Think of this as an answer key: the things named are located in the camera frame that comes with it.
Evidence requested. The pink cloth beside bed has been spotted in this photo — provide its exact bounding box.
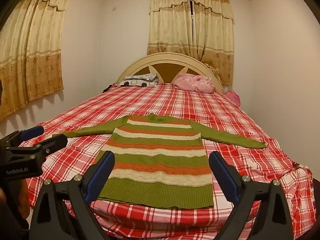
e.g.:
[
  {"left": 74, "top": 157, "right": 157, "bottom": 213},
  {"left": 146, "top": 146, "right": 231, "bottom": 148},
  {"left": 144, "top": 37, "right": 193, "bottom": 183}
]
[{"left": 225, "top": 90, "right": 241, "bottom": 107}]

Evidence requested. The green striped knit sweater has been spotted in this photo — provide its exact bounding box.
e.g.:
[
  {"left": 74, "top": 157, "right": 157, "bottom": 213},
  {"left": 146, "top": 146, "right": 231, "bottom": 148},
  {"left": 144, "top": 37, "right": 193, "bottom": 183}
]
[{"left": 66, "top": 114, "right": 266, "bottom": 209}]

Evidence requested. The grey white folded bedding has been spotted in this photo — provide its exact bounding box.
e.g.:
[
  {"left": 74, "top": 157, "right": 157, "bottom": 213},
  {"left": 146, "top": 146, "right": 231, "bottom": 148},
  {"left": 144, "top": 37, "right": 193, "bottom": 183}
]
[{"left": 118, "top": 73, "right": 159, "bottom": 87}]

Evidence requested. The cream wooden headboard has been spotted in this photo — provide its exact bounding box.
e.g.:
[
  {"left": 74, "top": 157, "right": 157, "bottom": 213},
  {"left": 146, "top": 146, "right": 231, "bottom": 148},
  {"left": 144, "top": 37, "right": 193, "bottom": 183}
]
[{"left": 117, "top": 53, "right": 224, "bottom": 93}]

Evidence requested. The dark item beside bedding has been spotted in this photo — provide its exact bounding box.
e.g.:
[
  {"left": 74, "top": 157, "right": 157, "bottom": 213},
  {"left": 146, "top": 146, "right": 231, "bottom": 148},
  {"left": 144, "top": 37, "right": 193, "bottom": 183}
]
[{"left": 102, "top": 84, "right": 113, "bottom": 93}]

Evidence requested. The person's left hand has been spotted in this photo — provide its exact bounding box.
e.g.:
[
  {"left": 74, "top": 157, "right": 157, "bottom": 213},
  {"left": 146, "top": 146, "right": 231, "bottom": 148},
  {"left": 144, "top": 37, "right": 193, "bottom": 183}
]
[{"left": 1, "top": 179, "right": 30, "bottom": 230}]

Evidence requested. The beige curtain left window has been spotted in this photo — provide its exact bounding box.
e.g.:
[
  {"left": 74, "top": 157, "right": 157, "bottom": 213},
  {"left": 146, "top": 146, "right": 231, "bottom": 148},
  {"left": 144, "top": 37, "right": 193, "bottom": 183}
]
[{"left": 1, "top": 0, "right": 68, "bottom": 120}]

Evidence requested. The beige curtain behind headboard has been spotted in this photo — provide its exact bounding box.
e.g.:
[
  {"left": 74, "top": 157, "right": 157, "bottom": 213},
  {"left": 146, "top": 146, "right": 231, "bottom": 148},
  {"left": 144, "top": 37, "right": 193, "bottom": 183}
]
[{"left": 147, "top": 0, "right": 234, "bottom": 86}]

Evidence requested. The pink floral pillow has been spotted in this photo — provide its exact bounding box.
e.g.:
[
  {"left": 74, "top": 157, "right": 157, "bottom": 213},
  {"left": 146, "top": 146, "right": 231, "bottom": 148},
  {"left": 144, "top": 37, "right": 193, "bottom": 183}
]
[{"left": 173, "top": 73, "right": 215, "bottom": 94}]

